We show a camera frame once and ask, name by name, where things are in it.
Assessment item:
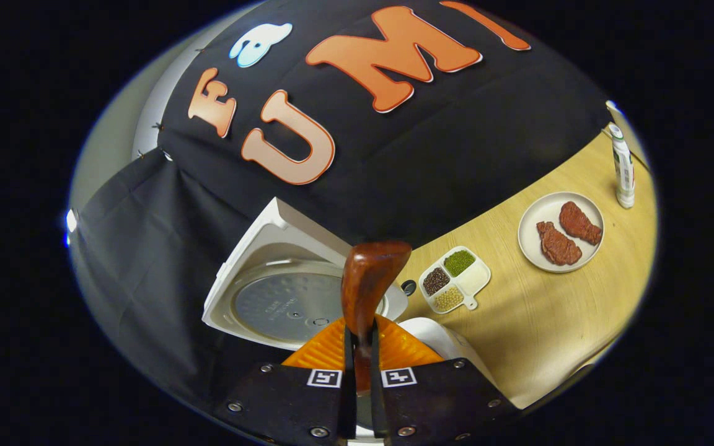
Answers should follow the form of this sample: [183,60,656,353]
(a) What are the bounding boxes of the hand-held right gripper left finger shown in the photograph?
[214,316,358,446]

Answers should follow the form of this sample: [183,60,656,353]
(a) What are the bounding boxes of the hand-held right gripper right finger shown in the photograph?
[369,315,519,444]

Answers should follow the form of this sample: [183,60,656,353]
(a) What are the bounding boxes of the brown wooden spoon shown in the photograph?
[340,241,413,397]

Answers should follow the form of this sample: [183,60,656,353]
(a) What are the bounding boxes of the white rice cooker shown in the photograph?
[202,197,497,446]

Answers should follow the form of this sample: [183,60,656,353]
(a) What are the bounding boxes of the white divided bean dish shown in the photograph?
[418,245,492,314]

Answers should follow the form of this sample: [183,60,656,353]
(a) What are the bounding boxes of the red meat piece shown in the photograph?
[537,221,583,266]
[559,201,603,245]

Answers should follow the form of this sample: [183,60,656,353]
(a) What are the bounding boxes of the beige round plate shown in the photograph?
[518,191,606,274]

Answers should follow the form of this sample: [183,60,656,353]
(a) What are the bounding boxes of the black backdrop cloth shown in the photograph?
[72,0,612,422]

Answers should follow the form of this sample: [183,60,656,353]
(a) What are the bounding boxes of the white bottle green label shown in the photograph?
[609,123,635,209]

